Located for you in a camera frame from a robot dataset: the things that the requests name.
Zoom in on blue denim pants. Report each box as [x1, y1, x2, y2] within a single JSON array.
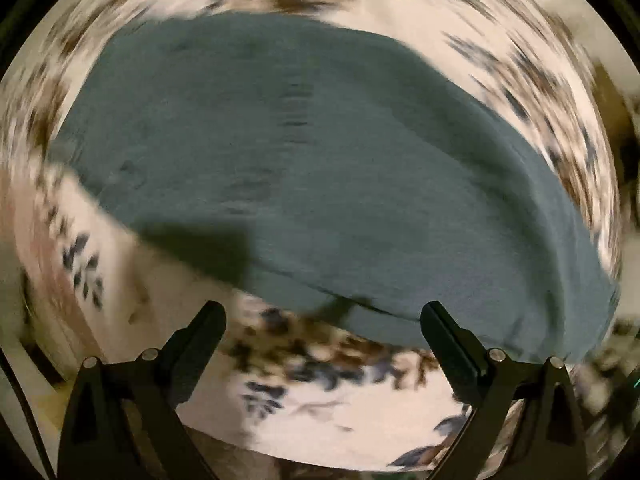
[[48, 13, 615, 362]]

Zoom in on floral bed blanket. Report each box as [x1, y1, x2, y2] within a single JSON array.
[[1, 0, 620, 479]]

